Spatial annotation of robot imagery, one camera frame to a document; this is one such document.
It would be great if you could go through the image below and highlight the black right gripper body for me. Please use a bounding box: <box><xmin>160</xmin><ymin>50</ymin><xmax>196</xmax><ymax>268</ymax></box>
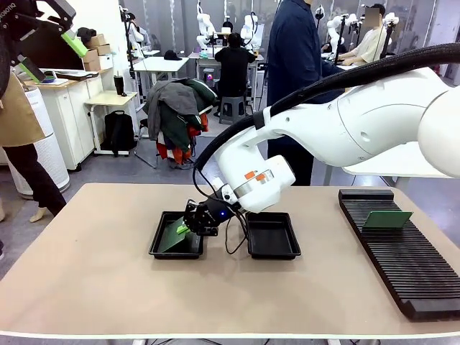
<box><xmin>199</xmin><ymin>198</ymin><xmax>239</xmax><ymax>235</ymax></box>

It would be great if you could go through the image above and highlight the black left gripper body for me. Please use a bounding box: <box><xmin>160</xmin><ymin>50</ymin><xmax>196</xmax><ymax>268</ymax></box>
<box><xmin>0</xmin><ymin>0</ymin><xmax>37</xmax><ymax>41</ymax></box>

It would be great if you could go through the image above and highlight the green perforated circuit board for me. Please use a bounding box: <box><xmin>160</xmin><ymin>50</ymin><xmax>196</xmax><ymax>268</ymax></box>
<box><xmin>157</xmin><ymin>216</ymin><xmax>196</xmax><ymax>254</ymax></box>
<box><xmin>362</xmin><ymin>211</ymin><xmax>414</xmax><ymax>230</ymax></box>

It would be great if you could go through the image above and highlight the black ESD tray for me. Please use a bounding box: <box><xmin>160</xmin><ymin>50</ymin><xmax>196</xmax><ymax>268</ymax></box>
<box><xmin>245</xmin><ymin>211</ymin><xmax>302</xmax><ymax>259</ymax></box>
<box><xmin>148</xmin><ymin>211</ymin><xmax>208</xmax><ymax>260</ymax></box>

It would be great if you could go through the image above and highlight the navy person right forearm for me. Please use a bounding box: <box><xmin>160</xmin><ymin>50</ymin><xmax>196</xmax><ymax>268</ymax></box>
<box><xmin>321</xmin><ymin>59</ymin><xmax>345</xmax><ymax>78</ymax></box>

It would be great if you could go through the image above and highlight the black computer monitor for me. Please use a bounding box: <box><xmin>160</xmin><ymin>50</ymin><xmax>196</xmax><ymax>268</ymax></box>
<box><xmin>19</xmin><ymin>27</ymin><xmax>86</xmax><ymax>71</ymax></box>

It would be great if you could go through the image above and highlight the black laptop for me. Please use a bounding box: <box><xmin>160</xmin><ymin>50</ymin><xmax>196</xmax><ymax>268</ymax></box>
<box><xmin>53</xmin><ymin>70</ymin><xmax>100</xmax><ymax>81</ymax></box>

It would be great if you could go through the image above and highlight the person in brown apron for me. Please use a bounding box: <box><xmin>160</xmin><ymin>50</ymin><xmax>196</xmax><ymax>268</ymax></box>
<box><xmin>0</xmin><ymin>71</ymin><xmax>68</xmax><ymax>224</ymax></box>

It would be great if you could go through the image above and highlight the white storage cabinet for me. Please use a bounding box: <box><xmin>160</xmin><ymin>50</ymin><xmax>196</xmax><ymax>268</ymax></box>
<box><xmin>39</xmin><ymin>68</ymin><xmax>119</xmax><ymax>172</ymax></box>

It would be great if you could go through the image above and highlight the wood top rolling table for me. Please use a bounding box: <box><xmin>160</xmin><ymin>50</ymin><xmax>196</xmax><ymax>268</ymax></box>
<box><xmin>84</xmin><ymin>91</ymin><xmax>139</xmax><ymax>157</ymax></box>

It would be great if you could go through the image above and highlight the white background desk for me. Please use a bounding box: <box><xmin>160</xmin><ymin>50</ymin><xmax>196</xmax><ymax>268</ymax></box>
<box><xmin>133</xmin><ymin>56</ymin><xmax>190</xmax><ymax>105</ymax></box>

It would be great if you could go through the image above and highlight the white air purifier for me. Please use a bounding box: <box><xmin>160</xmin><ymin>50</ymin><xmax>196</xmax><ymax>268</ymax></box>
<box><xmin>6</xmin><ymin>86</ymin><xmax>71</xmax><ymax>201</ymax></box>

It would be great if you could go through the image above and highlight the black backpack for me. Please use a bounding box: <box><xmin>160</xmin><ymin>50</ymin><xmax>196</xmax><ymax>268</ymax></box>
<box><xmin>101</xmin><ymin>110</ymin><xmax>137</xmax><ymax>157</ymax></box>

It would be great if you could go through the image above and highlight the pile of jackets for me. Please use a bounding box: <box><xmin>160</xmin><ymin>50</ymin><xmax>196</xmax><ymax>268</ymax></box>
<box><xmin>142</xmin><ymin>77</ymin><xmax>219</xmax><ymax>170</ymax></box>

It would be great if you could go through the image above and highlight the grey plastic stool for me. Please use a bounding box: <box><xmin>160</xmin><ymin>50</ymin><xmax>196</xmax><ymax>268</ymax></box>
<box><xmin>218</xmin><ymin>96</ymin><xmax>249</xmax><ymax>126</ymax></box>

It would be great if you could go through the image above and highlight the seated person in black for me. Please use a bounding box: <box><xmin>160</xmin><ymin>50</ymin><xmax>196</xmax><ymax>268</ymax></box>
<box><xmin>214</xmin><ymin>32</ymin><xmax>258</xmax><ymax>118</ymax></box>

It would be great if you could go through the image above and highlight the white side table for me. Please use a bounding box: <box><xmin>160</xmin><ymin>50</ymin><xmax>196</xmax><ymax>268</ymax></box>
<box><xmin>312</xmin><ymin>154</ymin><xmax>450</xmax><ymax>191</ymax></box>

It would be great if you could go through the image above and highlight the person in navy jacket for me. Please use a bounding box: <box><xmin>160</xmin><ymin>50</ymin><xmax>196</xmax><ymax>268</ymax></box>
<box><xmin>266</xmin><ymin>0</ymin><xmax>355</xmax><ymax>187</ymax></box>

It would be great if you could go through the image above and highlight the black slotted PCB rack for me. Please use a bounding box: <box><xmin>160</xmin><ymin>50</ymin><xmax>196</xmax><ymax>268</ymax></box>
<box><xmin>338</xmin><ymin>189</ymin><xmax>460</xmax><ymax>322</ymax></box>

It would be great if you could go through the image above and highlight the person in white shirt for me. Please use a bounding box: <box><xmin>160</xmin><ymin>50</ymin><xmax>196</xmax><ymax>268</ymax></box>
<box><xmin>339</xmin><ymin>3</ymin><xmax>388</xmax><ymax>68</ymax></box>

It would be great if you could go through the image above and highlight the left arm black cable sleeve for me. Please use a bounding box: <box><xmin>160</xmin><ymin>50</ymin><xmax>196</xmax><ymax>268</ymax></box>
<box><xmin>0</xmin><ymin>34</ymin><xmax>12</xmax><ymax>98</ymax></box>

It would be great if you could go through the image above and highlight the arm black cable sleeve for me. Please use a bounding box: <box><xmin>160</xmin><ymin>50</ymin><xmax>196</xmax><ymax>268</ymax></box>
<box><xmin>192</xmin><ymin>42</ymin><xmax>460</xmax><ymax>180</ymax></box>
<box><xmin>0</xmin><ymin>34</ymin><xmax>12</xmax><ymax>98</ymax></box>

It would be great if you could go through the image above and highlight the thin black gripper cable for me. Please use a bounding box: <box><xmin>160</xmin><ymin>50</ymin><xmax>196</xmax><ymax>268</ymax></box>
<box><xmin>224</xmin><ymin>207</ymin><xmax>252</xmax><ymax>255</ymax></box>

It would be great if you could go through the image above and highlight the right arm black cable sleeve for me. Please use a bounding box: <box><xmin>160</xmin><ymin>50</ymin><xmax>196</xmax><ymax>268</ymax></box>
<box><xmin>192</xmin><ymin>42</ymin><xmax>460</xmax><ymax>180</ymax></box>

